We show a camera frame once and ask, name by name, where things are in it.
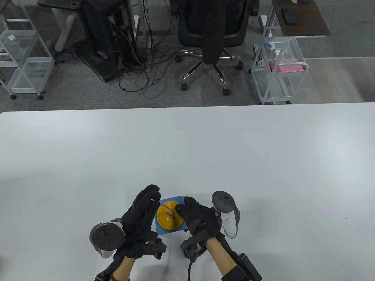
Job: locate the person's right hand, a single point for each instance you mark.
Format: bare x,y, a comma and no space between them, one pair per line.
199,219

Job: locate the person's left hand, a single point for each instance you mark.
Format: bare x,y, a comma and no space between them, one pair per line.
140,213

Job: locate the yellow felt button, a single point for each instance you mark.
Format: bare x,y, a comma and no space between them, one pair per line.
167,222

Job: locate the purple thread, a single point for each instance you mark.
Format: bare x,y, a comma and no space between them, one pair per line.
168,207

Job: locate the blue felt square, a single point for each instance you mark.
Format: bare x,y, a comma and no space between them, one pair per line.
171,231

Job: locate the person's left forearm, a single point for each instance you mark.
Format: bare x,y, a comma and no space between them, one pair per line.
123,269

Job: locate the person's right forearm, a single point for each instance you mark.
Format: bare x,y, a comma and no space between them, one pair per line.
222,257

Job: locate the grey and white controller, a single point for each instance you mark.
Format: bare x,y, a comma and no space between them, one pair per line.
107,237
224,202

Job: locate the pink box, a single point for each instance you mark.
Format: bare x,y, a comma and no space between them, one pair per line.
288,67

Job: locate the black computer tower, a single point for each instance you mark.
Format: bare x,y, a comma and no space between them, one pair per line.
99,35

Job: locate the black office chair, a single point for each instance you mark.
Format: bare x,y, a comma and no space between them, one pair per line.
211,32

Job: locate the white desk leg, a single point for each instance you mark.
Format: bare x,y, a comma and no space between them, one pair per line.
66,32

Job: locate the dark desk top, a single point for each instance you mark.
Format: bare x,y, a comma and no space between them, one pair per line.
58,3

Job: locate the brown wooden side table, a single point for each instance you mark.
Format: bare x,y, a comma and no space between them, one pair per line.
310,20

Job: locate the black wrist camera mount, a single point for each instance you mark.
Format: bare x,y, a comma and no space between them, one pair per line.
192,248
156,248

